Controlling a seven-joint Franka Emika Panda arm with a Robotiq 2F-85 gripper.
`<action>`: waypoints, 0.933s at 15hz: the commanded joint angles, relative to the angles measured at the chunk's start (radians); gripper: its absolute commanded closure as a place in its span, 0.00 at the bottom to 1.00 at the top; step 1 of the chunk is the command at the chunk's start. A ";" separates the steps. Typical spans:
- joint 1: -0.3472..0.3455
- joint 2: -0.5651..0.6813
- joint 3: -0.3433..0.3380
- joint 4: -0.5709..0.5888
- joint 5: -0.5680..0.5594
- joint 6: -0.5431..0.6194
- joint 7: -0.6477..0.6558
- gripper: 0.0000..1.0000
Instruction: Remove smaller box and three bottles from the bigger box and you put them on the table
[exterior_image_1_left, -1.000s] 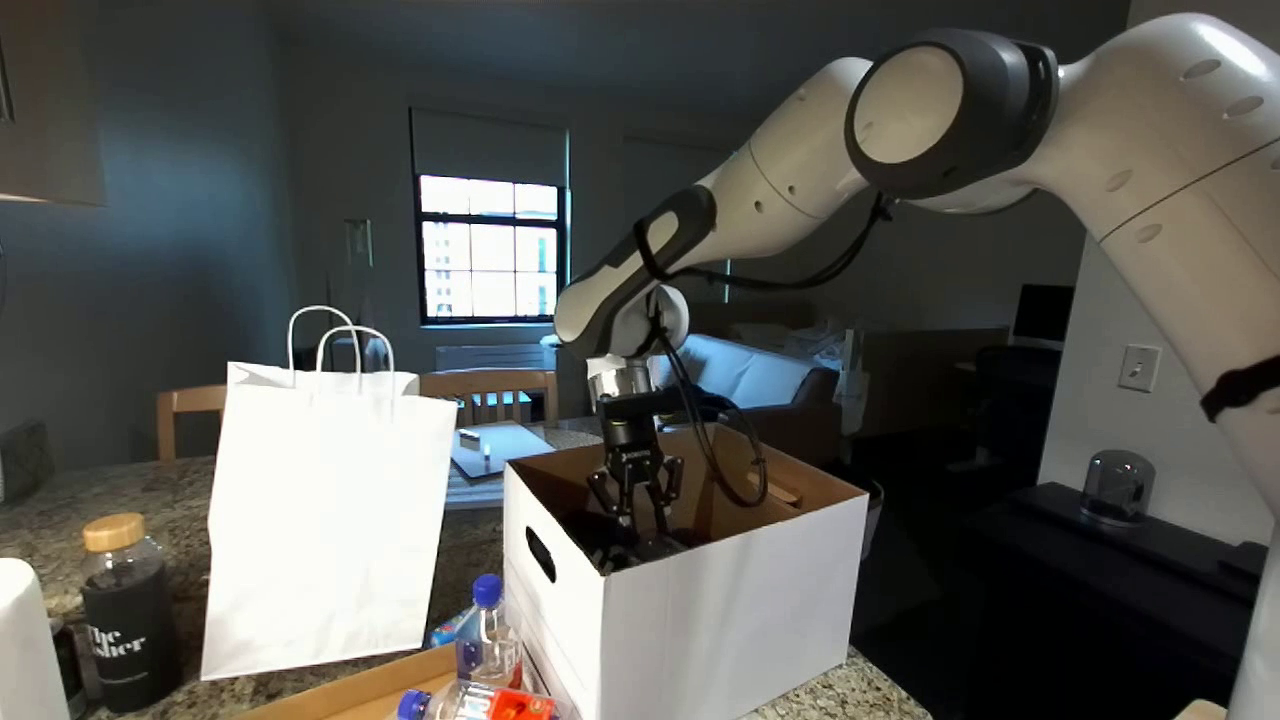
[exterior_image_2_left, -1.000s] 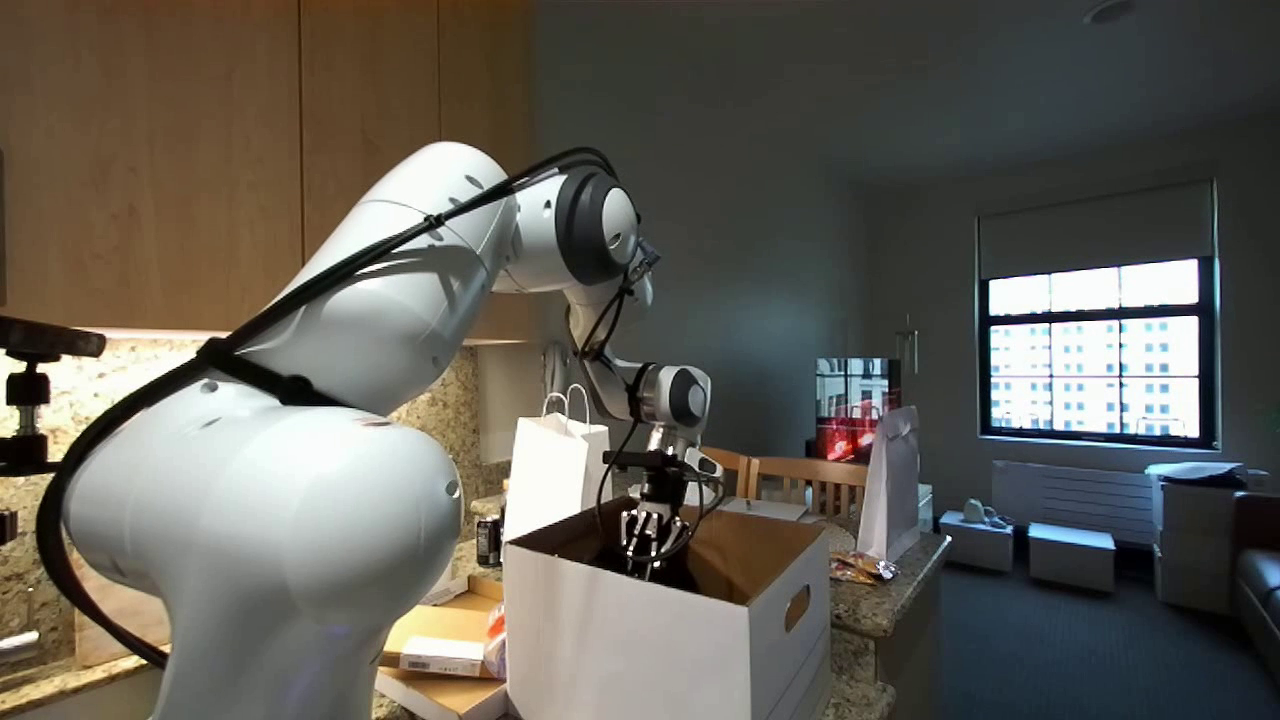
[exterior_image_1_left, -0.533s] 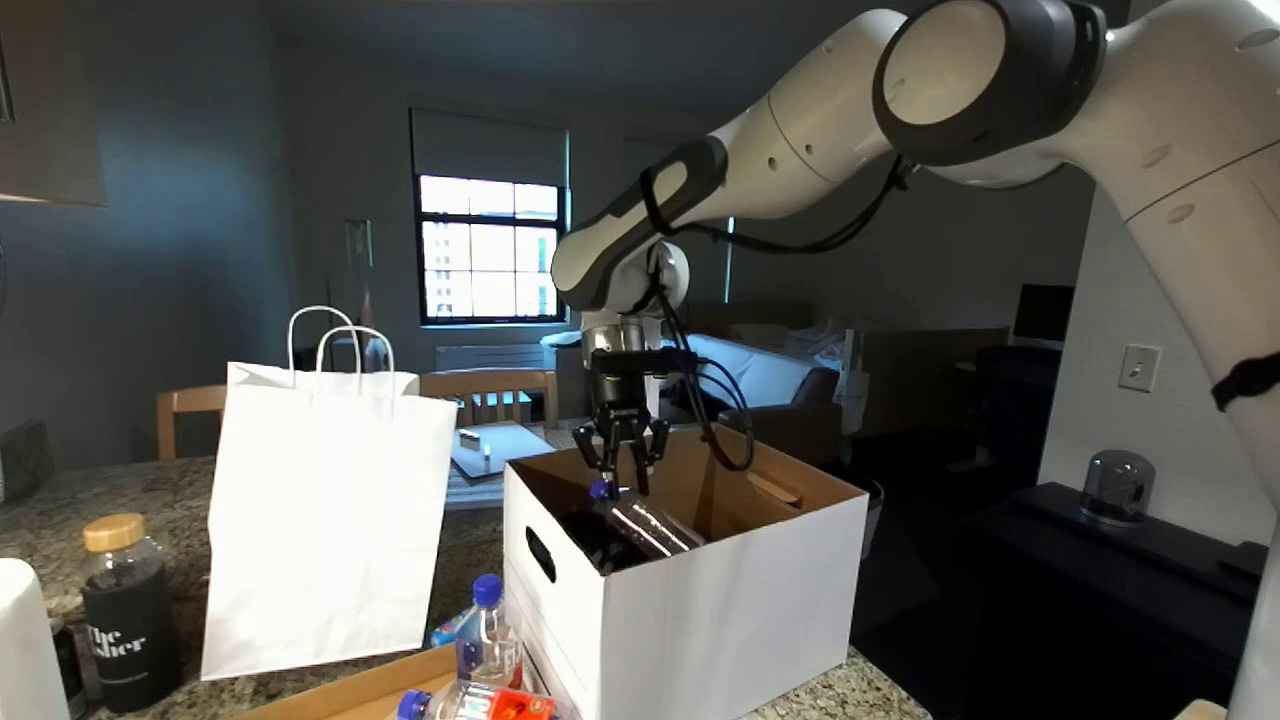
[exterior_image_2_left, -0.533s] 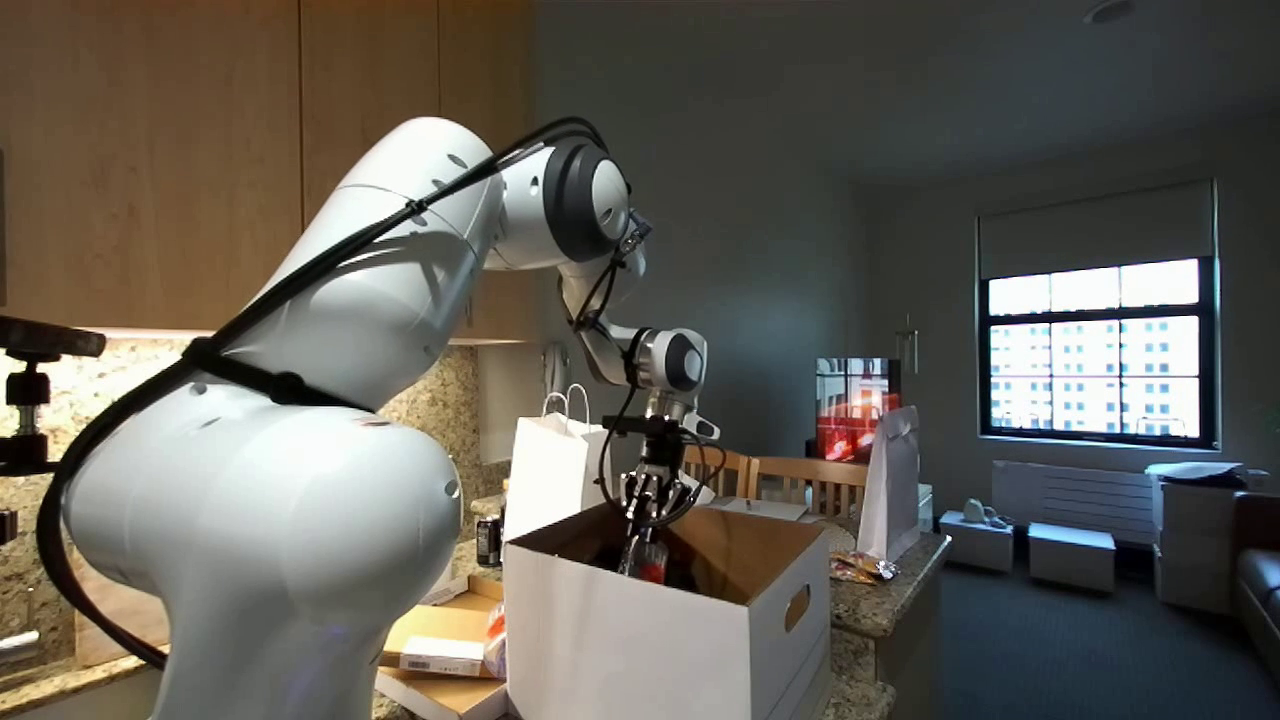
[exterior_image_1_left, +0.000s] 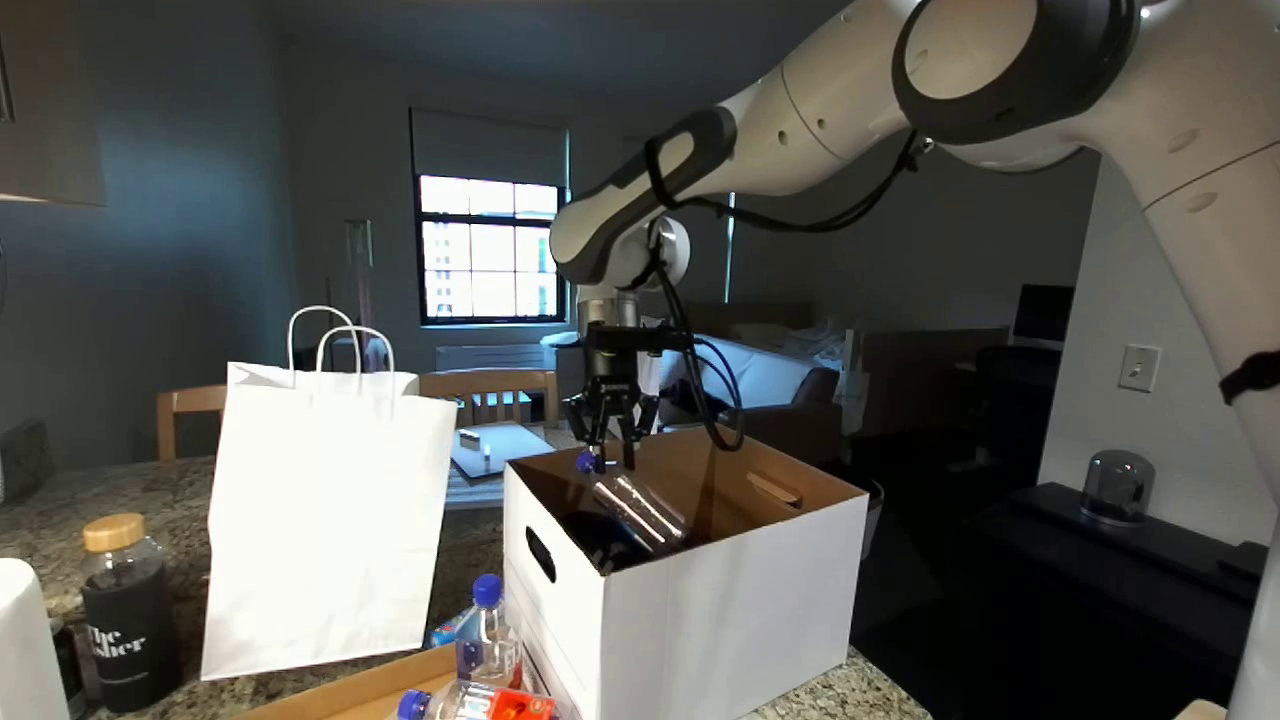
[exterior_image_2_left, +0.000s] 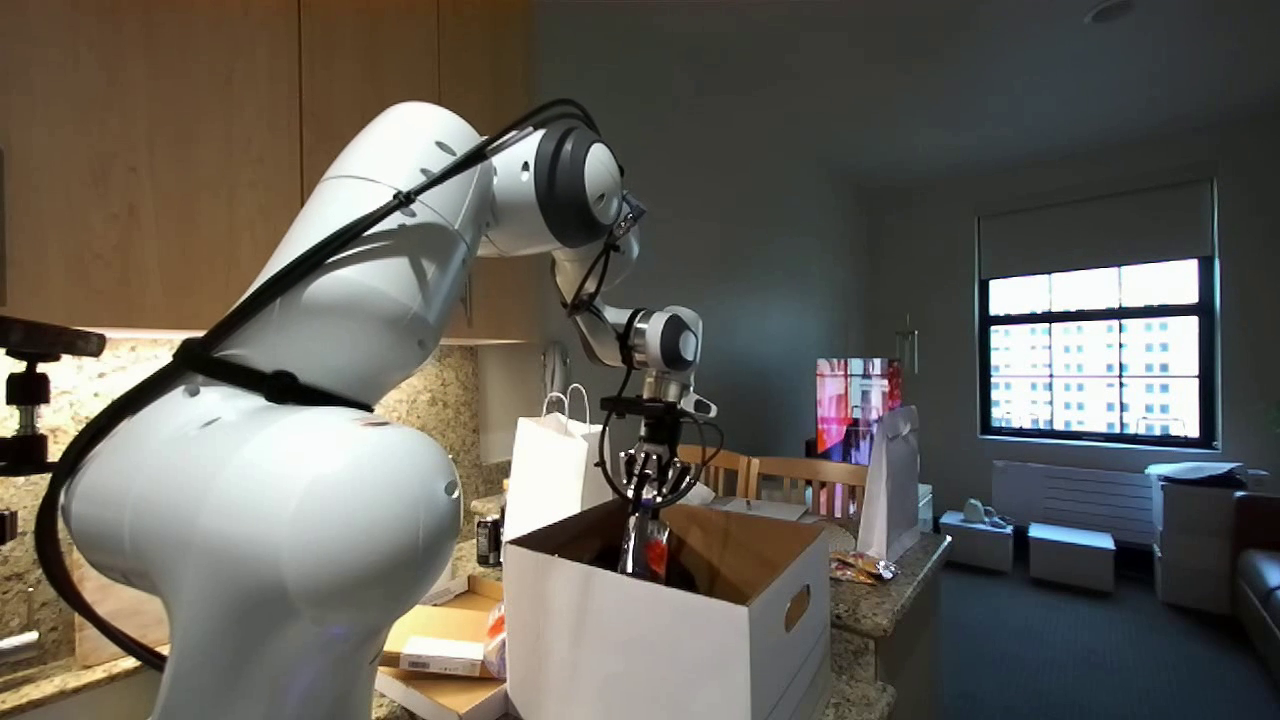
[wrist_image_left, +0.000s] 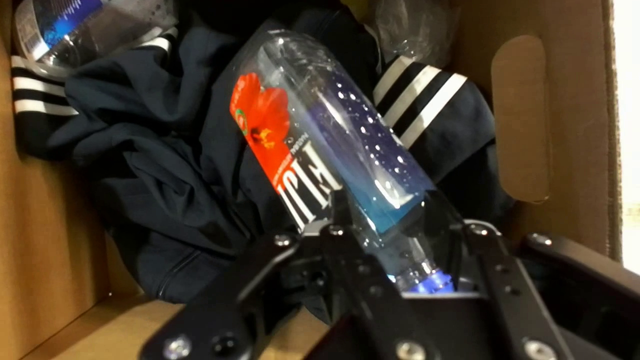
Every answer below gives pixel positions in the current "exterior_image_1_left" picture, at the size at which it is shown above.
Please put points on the dark sideboard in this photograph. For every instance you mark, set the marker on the dark sideboard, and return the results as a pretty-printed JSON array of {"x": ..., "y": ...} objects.
[{"x": 1104, "y": 600}]

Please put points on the big white cardboard box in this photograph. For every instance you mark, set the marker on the big white cardboard box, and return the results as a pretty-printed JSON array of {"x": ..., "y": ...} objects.
[{"x": 722, "y": 625}]

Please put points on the glass jar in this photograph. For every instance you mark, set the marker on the glass jar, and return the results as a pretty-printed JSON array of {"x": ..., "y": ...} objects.
[{"x": 1118, "y": 482}]

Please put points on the window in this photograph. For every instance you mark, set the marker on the window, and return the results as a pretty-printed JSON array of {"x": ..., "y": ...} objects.
[{"x": 490, "y": 244}]

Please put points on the dark jar wooden lid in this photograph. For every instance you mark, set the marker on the dark jar wooden lid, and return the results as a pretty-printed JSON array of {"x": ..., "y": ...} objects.
[{"x": 123, "y": 625}]

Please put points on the white light switch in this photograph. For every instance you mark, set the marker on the white light switch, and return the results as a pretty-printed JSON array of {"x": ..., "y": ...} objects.
[{"x": 1138, "y": 368}]

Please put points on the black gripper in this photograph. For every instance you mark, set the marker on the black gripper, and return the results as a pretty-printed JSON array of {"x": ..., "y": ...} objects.
[{"x": 623, "y": 375}]

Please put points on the wooden chair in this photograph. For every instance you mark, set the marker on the wooden chair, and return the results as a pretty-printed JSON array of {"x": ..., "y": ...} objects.
[
  {"x": 487, "y": 386},
  {"x": 187, "y": 405}
]

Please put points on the clear bottle blue cap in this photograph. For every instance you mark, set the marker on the clear bottle blue cap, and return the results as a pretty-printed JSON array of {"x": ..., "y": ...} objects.
[
  {"x": 636, "y": 504},
  {"x": 490, "y": 641}
]

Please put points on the grey sofa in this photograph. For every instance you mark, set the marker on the grey sofa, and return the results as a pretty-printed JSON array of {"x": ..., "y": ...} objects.
[{"x": 784, "y": 383}]

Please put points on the dark monitor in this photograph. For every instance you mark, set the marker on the dark monitor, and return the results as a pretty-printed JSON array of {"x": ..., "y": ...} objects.
[{"x": 1043, "y": 315}]

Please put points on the white window blind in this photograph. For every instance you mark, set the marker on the white window blind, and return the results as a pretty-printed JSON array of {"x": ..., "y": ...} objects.
[{"x": 487, "y": 141}]

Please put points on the black striped adidas garment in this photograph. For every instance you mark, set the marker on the black striped adidas garment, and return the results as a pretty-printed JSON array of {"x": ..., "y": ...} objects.
[{"x": 601, "y": 541}]

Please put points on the blue packet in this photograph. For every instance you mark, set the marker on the blue packet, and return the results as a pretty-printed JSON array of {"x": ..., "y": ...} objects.
[{"x": 448, "y": 625}]

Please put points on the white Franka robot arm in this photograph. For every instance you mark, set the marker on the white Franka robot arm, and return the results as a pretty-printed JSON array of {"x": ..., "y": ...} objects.
[{"x": 1175, "y": 134}]

